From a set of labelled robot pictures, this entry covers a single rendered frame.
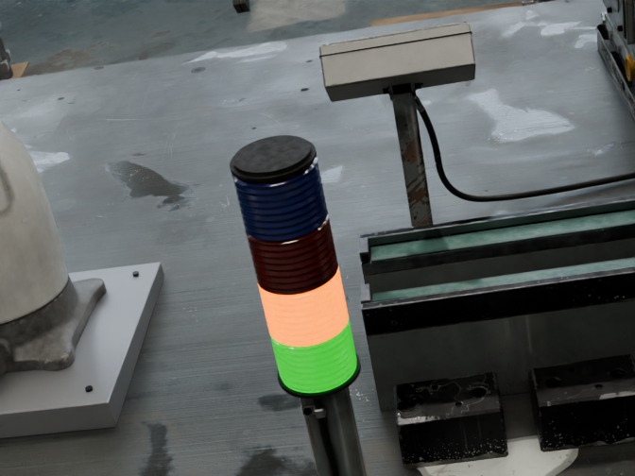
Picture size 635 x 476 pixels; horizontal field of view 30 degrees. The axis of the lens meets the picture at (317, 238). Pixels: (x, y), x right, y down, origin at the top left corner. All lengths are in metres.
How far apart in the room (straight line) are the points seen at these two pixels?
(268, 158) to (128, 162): 1.07
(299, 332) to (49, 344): 0.57
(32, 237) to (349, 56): 0.40
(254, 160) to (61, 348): 0.61
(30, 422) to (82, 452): 0.07
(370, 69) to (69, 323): 0.45
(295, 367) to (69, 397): 0.48
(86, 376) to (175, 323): 0.15
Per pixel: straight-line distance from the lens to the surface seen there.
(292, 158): 0.80
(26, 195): 1.34
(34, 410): 1.31
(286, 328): 0.85
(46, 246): 1.36
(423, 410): 1.12
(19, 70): 3.76
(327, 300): 0.84
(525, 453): 1.15
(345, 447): 0.94
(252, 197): 0.80
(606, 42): 1.91
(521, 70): 1.92
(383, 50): 1.34
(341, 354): 0.87
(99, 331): 1.41
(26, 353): 1.38
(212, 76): 2.11
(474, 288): 1.15
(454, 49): 1.33
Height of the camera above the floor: 1.57
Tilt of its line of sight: 30 degrees down
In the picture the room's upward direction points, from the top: 12 degrees counter-clockwise
